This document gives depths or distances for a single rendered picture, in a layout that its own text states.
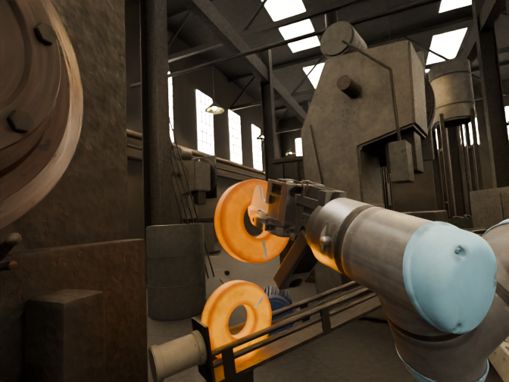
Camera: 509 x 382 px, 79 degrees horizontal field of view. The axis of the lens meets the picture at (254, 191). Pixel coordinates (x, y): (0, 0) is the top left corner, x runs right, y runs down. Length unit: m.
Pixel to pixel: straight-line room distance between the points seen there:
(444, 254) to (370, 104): 2.63
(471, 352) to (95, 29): 0.93
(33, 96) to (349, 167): 2.59
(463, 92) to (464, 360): 8.78
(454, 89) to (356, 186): 6.52
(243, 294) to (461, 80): 8.78
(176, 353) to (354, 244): 0.39
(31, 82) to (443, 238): 0.47
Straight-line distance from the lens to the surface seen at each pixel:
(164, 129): 4.90
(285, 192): 0.44
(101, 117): 0.84
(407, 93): 2.83
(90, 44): 0.89
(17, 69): 0.48
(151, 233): 3.17
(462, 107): 8.97
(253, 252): 0.56
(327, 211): 0.38
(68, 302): 0.57
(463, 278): 0.32
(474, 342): 0.41
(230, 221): 0.54
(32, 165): 0.52
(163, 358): 0.61
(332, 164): 2.90
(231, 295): 0.64
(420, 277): 0.30
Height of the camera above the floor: 0.91
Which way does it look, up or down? 5 degrees up
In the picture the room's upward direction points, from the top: 3 degrees counter-clockwise
